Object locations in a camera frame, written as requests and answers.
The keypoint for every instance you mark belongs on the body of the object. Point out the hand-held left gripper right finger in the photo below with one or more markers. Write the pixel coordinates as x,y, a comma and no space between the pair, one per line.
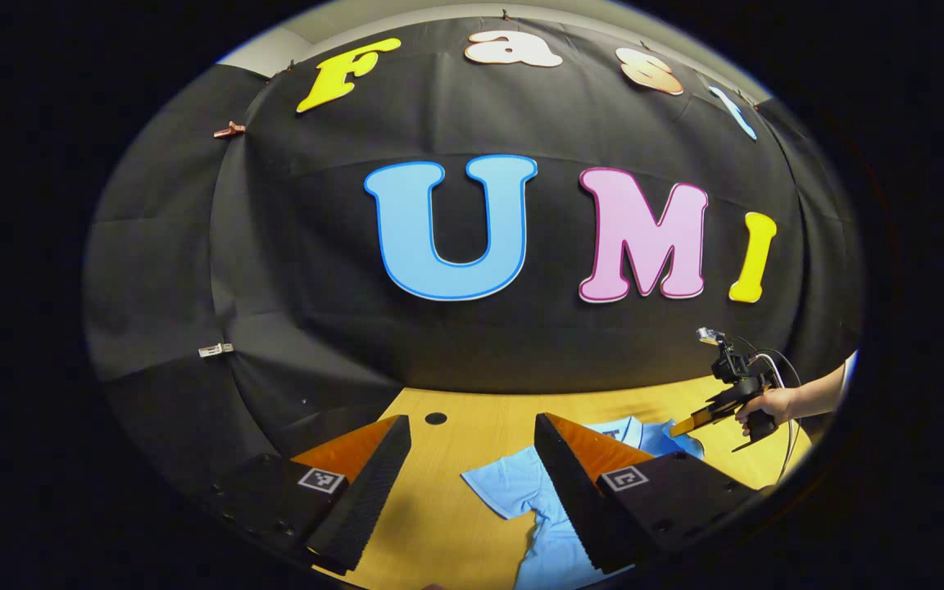
570,500

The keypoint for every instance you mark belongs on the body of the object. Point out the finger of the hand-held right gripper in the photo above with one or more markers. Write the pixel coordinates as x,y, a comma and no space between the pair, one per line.
701,419

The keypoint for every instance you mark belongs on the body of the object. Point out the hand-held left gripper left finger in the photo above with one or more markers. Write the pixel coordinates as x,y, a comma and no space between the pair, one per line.
374,500

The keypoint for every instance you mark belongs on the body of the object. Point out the light blue T-shirt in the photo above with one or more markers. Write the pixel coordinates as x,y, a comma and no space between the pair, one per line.
513,483

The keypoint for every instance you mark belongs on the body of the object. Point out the black backdrop cloth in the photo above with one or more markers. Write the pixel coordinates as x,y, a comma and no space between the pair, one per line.
521,344

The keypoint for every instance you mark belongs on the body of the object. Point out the small white clip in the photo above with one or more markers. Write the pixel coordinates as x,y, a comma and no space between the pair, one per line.
215,350

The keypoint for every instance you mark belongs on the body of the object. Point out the small pink clip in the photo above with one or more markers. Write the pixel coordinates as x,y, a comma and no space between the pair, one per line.
229,129

